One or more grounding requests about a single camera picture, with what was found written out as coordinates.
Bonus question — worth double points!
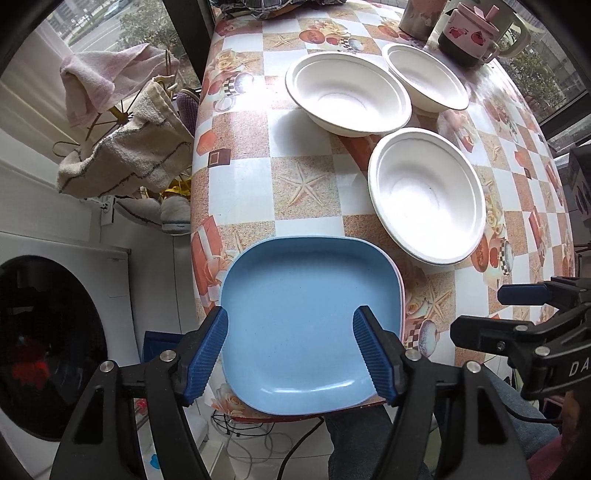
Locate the beige striped towel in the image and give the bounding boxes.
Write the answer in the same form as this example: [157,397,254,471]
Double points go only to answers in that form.
[56,82,195,197]

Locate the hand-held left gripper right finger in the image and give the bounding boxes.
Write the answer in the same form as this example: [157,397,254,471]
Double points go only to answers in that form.
[352,305,532,480]

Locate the checkered printed tablecloth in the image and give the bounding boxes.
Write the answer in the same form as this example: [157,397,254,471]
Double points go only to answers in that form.
[190,0,575,423]

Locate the black cable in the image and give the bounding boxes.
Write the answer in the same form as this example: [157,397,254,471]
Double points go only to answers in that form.
[277,415,326,480]

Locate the floral lidded mug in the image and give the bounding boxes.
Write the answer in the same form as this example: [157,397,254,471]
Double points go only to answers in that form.
[438,4,502,70]

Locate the white foam bowl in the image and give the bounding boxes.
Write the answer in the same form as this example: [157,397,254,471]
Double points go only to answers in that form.
[285,52,413,137]
[381,42,471,114]
[368,128,487,266]

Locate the person's left leg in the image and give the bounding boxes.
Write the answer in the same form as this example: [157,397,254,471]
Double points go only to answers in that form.
[323,406,435,480]

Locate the pink towel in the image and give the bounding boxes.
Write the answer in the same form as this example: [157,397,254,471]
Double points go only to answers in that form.
[60,44,169,130]

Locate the towels on drying rack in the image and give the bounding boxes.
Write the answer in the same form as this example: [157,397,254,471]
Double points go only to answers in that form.
[53,51,195,204]

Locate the person's leg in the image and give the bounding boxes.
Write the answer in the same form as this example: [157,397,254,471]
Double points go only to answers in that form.
[434,369,561,480]
[323,406,435,480]

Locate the person's right leg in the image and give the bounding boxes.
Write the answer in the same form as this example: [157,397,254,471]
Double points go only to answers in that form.
[434,369,561,480]

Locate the white washing machine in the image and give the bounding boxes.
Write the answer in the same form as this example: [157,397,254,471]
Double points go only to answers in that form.
[0,228,148,480]

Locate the purple knitted cloth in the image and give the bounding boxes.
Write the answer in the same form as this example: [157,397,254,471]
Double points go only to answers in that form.
[177,90,200,139]

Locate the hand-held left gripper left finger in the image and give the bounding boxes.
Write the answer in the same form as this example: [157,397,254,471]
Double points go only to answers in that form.
[48,305,230,480]

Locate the grey slippers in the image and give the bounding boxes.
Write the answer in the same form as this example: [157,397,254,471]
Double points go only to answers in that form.
[113,194,192,236]

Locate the pink metal cup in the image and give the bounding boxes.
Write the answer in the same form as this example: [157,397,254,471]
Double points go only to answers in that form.
[398,0,448,40]

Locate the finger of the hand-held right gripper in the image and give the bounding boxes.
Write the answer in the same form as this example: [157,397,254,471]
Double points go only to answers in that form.
[498,277,583,311]
[450,315,550,366]

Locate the person's right forearm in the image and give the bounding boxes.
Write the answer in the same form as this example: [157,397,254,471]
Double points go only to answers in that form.
[526,434,585,480]

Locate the blue square plate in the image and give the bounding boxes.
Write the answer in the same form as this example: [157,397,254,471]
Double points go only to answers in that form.
[219,236,402,414]
[221,236,407,416]

